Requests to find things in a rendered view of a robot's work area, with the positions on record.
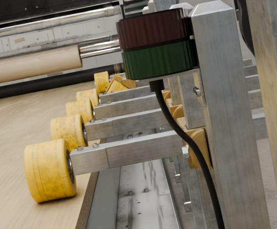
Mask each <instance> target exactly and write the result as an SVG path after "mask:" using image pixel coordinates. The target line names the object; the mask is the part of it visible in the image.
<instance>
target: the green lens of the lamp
mask: <svg viewBox="0 0 277 229"><path fill-rule="evenodd" d="M121 55H122V60H123V65H124V71H125V76H126V79H127V80H131V79H140V78H146V77H152V76H157V75H164V74H169V73H173V72H177V71H182V70H186V69H190V68H193V67H195V66H197V61H196V55H195V50H194V45H193V40H192V39H190V40H186V41H182V42H178V43H173V44H168V45H162V46H158V47H153V48H148V49H143V50H136V51H130V52H122V53H121Z"/></svg>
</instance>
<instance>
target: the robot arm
mask: <svg viewBox="0 0 277 229"><path fill-rule="evenodd" d="M233 1H234V6H235V12H236V18H237V21H239V28H240V32H241V35H242V38H243V40H244V42H245V44H246V46H247V47H248V48H249V50H250V51H251V53H252V54H253V56H254V57H255V53H254V47H253V42H252V34H251V29H250V23H249V17H248V11H247V4H246V0H233Z"/></svg>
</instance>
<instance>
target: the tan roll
mask: <svg viewBox="0 0 277 229"><path fill-rule="evenodd" d="M120 51H123V49H120V46H119V45H116V46H111V47H106V48H101V49H97V50H90V51H86V52H81V53H80V52H79V48H78V45H73V46H68V47H63V48H58V49H54V50H48V51H42V52H38V53H33V54H28V55H22V56H17V57H12V58H7V59H3V60H0V83H5V82H10V81H14V80H21V79H26V78H30V77H35V76H40V75H46V74H51V73H56V72H61V71H66V70H72V69H76V68H81V67H83V62H82V59H85V58H90V57H95V56H99V55H105V54H111V53H115V52H120Z"/></svg>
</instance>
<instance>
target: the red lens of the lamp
mask: <svg viewBox="0 0 277 229"><path fill-rule="evenodd" d="M115 25H116V30H117V34H118V40H119V46H120V49H126V48H132V47H137V46H142V45H149V44H154V43H158V42H164V41H168V40H174V39H179V38H183V37H187V36H191V35H192V33H191V28H190V23H189V17H188V10H187V9H179V10H172V11H167V12H162V13H157V14H152V15H146V16H141V17H137V18H132V19H128V20H123V21H119V22H116V23H115Z"/></svg>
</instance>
